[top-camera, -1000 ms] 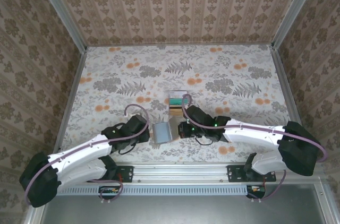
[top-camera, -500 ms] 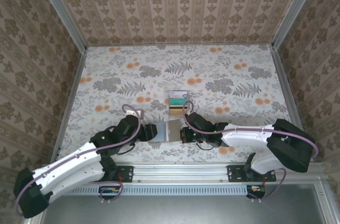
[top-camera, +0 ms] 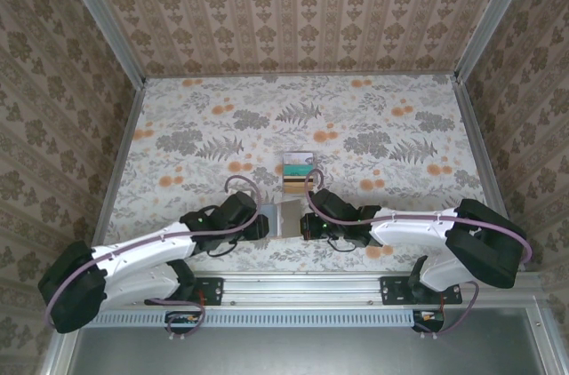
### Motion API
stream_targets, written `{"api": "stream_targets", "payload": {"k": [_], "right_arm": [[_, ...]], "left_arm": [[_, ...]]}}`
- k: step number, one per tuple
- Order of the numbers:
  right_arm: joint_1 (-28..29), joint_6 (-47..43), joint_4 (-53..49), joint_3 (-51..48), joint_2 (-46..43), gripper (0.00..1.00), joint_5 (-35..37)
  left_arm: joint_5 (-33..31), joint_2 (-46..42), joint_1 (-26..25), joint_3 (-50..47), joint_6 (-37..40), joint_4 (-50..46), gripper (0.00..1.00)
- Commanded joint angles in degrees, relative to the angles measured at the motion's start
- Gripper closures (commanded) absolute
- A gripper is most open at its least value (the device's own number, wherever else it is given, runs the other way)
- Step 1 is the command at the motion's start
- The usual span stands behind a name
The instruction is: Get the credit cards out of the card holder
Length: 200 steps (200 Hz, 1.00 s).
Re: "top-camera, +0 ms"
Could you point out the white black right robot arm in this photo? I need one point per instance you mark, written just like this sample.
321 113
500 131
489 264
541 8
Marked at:
409 233

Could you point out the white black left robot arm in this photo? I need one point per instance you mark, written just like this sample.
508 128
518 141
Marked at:
146 244

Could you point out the orange plastic card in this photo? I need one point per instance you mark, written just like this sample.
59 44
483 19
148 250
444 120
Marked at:
295 187

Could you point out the teal white card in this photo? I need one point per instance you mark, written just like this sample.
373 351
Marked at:
300 169

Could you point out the clear plastic tray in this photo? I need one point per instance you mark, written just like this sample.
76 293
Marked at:
284 157

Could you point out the black connector box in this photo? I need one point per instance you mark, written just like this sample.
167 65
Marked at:
429 317
182 318

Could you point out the floral patterned table cover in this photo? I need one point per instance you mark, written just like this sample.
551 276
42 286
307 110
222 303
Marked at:
200 117

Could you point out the grey metal panel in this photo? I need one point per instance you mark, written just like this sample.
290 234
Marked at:
289 353

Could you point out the aluminium mounting rail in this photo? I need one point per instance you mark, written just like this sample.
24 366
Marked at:
289 288

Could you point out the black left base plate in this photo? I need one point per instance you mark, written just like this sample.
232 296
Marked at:
209 290

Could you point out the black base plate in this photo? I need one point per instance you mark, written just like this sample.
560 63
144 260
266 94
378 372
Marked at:
209 290
395 290

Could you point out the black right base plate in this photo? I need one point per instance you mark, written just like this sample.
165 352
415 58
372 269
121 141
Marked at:
395 290

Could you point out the aluminium side rail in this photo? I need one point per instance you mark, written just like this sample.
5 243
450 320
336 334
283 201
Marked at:
486 170
120 157

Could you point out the aluminium frame post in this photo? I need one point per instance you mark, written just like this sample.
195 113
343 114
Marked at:
493 15
102 19

